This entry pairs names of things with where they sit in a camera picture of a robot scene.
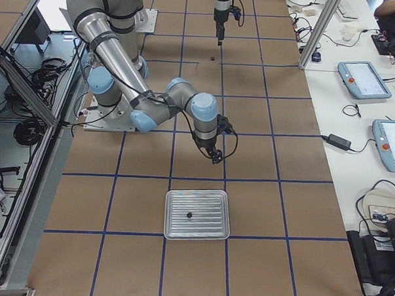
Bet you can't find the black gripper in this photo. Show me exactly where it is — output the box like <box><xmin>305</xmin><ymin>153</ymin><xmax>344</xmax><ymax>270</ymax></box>
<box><xmin>216</xmin><ymin>20</ymin><xmax>225</xmax><ymax>46</ymax></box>
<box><xmin>197</xmin><ymin>138</ymin><xmax>223</xmax><ymax>164</ymax></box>

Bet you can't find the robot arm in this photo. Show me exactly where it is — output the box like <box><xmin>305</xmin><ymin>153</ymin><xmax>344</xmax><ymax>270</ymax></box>
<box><xmin>66</xmin><ymin>0</ymin><xmax>223</xmax><ymax>164</ymax></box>
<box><xmin>213</xmin><ymin>0</ymin><xmax>231</xmax><ymax>46</ymax></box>

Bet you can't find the silver ribbed metal tray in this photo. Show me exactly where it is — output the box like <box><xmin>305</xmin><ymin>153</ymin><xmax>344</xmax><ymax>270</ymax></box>
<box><xmin>164</xmin><ymin>189</ymin><xmax>230</xmax><ymax>240</ymax></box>

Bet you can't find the black power adapter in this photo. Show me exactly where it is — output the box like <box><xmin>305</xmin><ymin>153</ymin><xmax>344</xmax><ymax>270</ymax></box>
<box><xmin>327</xmin><ymin>134</ymin><xmax>351</xmax><ymax>151</ymax></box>

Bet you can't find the blue teach pendant far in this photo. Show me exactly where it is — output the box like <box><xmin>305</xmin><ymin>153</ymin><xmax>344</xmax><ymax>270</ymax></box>
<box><xmin>337</xmin><ymin>61</ymin><xmax>392</xmax><ymax>100</ymax></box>

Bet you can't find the blue teach pendant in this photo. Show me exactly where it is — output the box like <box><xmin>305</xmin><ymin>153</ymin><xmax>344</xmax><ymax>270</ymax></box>
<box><xmin>337</xmin><ymin>61</ymin><xmax>392</xmax><ymax>100</ymax></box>
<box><xmin>372</xmin><ymin>119</ymin><xmax>395</xmax><ymax>173</ymax></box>

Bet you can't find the blue teach pendant near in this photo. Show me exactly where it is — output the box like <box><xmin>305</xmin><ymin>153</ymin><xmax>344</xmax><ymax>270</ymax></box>
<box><xmin>372</xmin><ymin>119</ymin><xmax>395</xmax><ymax>173</ymax></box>

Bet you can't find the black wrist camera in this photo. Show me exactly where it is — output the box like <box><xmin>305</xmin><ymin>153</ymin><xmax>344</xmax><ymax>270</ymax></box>
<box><xmin>217</xmin><ymin>114</ymin><xmax>234</xmax><ymax>135</ymax></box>

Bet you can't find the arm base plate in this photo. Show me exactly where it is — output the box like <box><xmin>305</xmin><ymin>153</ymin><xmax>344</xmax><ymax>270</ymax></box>
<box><xmin>83</xmin><ymin>96</ymin><xmax>136</xmax><ymax>132</ymax></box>
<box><xmin>134</xmin><ymin>8</ymin><xmax>159</xmax><ymax>35</ymax></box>

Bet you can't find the aluminium frame post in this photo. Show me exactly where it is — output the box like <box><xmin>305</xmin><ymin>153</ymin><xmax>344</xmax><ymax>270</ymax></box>
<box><xmin>298</xmin><ymin>0</ymin><xmax>341</xmax><ymax>70</ymax></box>

